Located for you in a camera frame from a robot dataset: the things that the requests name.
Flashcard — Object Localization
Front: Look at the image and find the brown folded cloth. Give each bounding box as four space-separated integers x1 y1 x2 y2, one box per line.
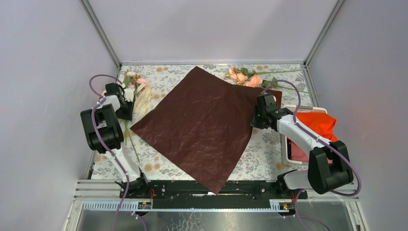
270 90 282 108

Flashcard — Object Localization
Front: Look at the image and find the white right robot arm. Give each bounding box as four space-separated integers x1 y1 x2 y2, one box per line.
251 93 354 198

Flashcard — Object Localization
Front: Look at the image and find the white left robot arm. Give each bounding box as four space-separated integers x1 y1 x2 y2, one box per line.
80 83 149 198

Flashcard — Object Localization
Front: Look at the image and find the dark maroon wrapping paper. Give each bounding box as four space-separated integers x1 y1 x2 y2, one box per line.
131 67 261 194

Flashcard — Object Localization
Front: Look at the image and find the pink cloth in basket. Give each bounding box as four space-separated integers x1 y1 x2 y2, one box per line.
291 138 334 165

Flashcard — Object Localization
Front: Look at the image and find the aluminium frame post left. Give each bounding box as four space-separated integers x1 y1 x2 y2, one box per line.
79 0 122 69

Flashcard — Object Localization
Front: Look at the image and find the orange cloth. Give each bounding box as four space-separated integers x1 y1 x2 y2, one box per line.
297 112 338 141

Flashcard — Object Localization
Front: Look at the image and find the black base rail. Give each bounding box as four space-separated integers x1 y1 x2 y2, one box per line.
119 180 308 210

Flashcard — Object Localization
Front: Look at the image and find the floral patterned table mat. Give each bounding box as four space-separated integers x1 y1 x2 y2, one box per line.
91 64 314 181

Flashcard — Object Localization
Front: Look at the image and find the cream printed ribbon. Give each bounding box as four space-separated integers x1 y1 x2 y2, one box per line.
132 84 152 122

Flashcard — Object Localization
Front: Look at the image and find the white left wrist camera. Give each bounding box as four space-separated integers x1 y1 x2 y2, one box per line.
123 88 135 102

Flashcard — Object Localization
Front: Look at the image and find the aluminium frame post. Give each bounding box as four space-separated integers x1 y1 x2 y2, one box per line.
304 0 346 69
79 0 122 69

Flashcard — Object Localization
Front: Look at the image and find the aluminium frame post right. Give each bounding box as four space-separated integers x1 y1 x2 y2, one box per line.
304 0 346 69

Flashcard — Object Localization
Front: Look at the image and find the white plastic basket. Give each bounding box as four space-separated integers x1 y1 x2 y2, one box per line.
278 104 331 166

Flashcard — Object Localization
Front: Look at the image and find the peach rose stem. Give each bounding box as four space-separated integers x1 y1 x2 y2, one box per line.
224 66 323 97

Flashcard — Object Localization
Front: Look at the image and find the pink rose stem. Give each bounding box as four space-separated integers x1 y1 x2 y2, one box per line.
100 70 149 163

